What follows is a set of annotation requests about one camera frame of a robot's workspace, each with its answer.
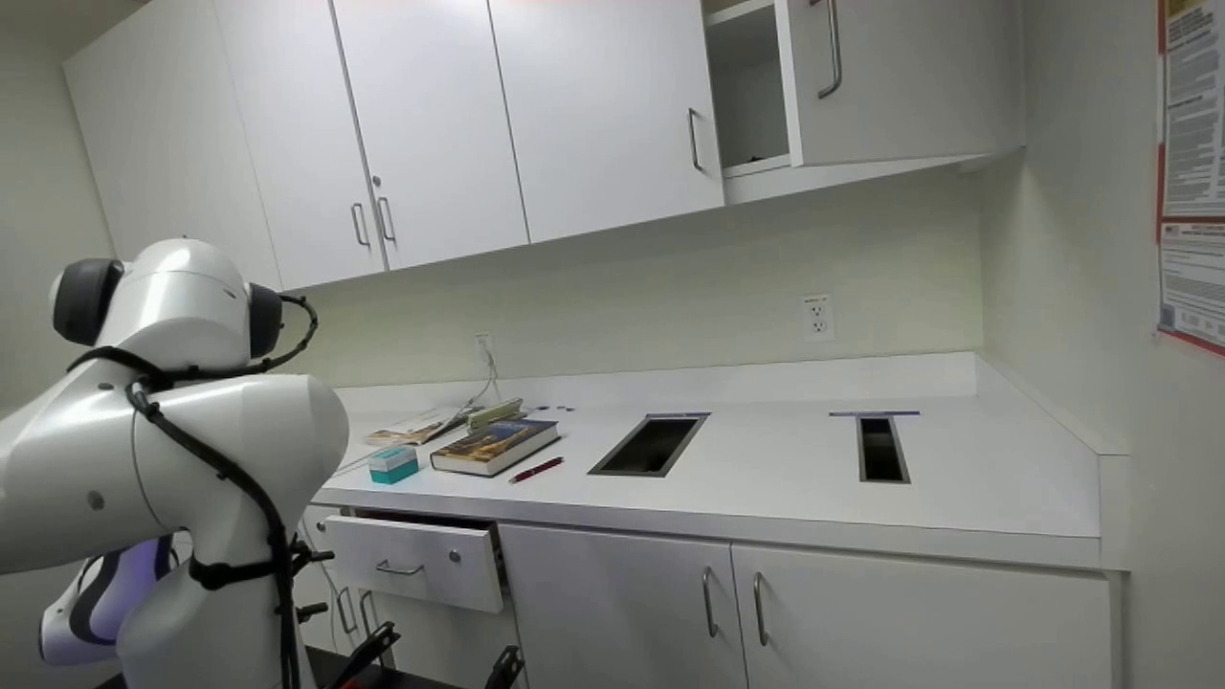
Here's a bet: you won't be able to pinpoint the white drawer wooden interior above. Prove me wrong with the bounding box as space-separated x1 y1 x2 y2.
314 510 510 620

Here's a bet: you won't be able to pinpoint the wide black counter opening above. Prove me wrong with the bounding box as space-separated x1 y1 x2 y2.
586 410 712 480

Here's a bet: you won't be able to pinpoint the narrow black counter opening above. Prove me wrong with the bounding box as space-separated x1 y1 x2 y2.
854 410 914 487

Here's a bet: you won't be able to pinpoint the open white cabinet shelves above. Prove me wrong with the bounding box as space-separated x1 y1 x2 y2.
702 0 808 181

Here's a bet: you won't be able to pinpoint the open white cabinet door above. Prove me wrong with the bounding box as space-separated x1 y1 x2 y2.
786 0 1025 173

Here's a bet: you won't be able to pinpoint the beige stapler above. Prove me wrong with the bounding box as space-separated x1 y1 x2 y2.
464 394 530 435

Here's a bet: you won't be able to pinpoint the red pen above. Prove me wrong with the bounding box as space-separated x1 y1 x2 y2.
504 452 565 487

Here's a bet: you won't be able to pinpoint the dark hardcover book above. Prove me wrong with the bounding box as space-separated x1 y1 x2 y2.
426 412 565 480

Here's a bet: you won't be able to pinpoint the stack of papers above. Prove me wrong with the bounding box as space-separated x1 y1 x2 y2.
360 400 476 452

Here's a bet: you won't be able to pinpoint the white upper cabinet door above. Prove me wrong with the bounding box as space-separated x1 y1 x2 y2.
61 0 390 295
485 0 726 244
328 0 532 274

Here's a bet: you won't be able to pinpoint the teal staple box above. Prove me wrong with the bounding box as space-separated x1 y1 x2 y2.
364 438 426 488

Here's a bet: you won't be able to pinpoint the white lower cabinet door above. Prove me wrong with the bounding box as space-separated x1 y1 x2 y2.
726 539 1124 689
495 519 755 689

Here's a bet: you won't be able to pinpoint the white power cable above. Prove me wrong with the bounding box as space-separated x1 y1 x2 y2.
476 338 504 404

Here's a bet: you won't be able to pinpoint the plain wall outlet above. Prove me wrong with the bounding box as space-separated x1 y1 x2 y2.
796 289 837 341

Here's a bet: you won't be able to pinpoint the black clamp orange handle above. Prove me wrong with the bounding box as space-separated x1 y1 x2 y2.
481 643 530 689
332 620 403 689

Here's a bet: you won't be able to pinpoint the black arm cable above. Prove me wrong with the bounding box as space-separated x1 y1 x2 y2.
61 289 338 689

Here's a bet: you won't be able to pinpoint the large printed wall poster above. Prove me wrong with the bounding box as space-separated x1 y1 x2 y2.
1153 0 1225 357

